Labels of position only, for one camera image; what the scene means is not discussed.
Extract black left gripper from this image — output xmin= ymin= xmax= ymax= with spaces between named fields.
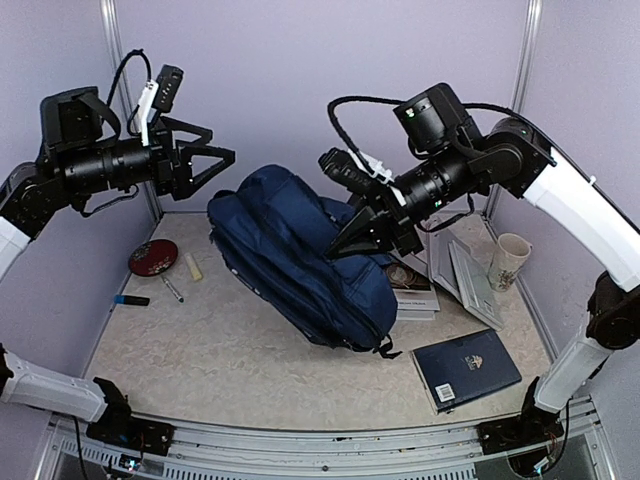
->
xmin=58 ymin=115 xmax=233 ymax=199

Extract navy blue student backpack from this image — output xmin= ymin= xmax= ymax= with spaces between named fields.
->
xmin=207 ymin=164 xmax=400 ymax=359

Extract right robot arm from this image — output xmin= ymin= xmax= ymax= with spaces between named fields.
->
xmin=319 ymin=83 xmax=639 ymax=444

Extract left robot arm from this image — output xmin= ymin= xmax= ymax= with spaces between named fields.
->
xmin=1 ymin=86 xmax=236 ymax=445

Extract white book with photo cover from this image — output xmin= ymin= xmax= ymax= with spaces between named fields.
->
xmin=385 ymin=256 xmax=440 ymax=322

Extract grey open book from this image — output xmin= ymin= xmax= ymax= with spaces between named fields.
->
xmin=427 ymin=230 xmax=504 ymax=331

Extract red floral bowl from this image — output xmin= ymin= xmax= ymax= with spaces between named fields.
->
xmin=128 ymin=239 xmax=179 ymax=277

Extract yellow highlighter marker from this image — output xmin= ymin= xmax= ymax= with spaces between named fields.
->
xmin=184 ymin=253 xmax=203 ymax=281

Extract clear ballpoint pen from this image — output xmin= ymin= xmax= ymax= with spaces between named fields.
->
xmin=162 ymin=276 xmax=184 ymax=303

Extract black blue marker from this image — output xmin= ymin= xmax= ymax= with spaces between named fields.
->
xmin=114 ymin=295 xmax=150 ymax=307

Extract floral ceramic mug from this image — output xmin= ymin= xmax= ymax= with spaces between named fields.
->
xmin=487 ymin=233 xmax=532 ymax=292

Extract dark blue notebook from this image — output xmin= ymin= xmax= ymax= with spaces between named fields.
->
xmin=412 ymin=329 xmax=522 ymax=414

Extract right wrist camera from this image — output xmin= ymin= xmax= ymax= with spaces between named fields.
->
xmin=318 ymin=148 xmax=373 ymax=196

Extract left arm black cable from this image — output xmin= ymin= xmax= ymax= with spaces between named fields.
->
xmin=105 ymin=48 xmax=153 ymax=136

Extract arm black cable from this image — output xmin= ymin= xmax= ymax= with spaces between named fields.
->
xmin=327 ymin=94 xmax=416 ymax=166
xmin=105 ymin=48 xmax=153 ymax=136

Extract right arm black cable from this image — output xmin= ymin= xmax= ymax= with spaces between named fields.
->
xmin=327 ymin=94 xmax=416 ymax=166

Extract aluminium corner post left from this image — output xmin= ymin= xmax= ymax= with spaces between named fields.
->
xmin=99 ymin=0 xmax=162 ymax=225

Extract aluminium corner post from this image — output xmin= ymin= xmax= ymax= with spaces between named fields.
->
xmin=482 ymin=0 xmax=545 ymax=221
xmin=99 ymin=0 xmax=162 ymax=225

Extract aluminium front rail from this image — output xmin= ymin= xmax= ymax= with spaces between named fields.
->
xmin=31 ymin=397 xmax=622 ymax=479

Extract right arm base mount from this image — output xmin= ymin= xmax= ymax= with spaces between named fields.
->
xmin=476 ymin=377 xmax=565 ymax=455

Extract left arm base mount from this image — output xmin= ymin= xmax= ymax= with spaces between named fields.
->
xmin=86 ymin=377 xmax=175 ymax=457

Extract aluminium corner post right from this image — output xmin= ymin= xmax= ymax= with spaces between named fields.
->
xmin=482 ymin=0 xmax=545 ymax=221

